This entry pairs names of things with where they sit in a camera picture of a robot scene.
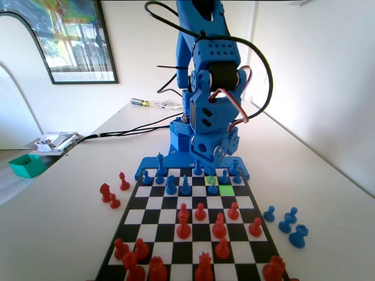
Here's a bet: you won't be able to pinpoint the printed paper sheets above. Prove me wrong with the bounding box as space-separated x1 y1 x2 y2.
152 99 183 110

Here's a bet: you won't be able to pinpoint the blue chess queen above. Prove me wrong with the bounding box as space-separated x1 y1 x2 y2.
156 152 168 177

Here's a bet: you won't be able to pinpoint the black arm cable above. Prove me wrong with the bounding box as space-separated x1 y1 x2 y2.
145 1 274 119

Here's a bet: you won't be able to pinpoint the white arched panel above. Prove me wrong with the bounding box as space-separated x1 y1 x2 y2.
0 10 55 150

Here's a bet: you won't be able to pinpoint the blue printed mounting plate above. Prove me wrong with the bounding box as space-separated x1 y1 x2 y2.
134 149 252 181

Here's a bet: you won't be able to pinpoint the black white chess board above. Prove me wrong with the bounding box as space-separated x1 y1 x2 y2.
95 167 291 281

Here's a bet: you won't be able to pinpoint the pile of papers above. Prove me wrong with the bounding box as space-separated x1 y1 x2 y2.
33 132 80 153

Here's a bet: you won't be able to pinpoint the thin black cable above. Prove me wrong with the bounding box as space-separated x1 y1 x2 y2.
158 73 184 98

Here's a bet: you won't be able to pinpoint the green plastic bin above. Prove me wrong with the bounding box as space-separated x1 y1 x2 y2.
8 154 47 179

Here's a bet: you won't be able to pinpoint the black zip tie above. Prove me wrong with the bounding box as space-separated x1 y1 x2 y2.
157 64 188 71

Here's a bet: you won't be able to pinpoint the red chess queen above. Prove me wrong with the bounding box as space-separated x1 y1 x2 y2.
194 251 214 281

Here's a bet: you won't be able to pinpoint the red white servo cable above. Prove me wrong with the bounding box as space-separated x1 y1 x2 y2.
209 66 253 132

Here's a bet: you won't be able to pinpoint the black framed picture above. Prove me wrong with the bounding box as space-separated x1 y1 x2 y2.
29 0 120 85

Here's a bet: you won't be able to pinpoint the yellow black screwdriver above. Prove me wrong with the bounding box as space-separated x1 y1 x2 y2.
131 98 165 108

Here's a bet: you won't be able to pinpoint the black table cable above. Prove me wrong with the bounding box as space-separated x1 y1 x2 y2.
66 124 172 149
66 115 178 149

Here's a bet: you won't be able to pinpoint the blue chess bishop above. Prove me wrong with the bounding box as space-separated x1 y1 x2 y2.
180 174 192 196

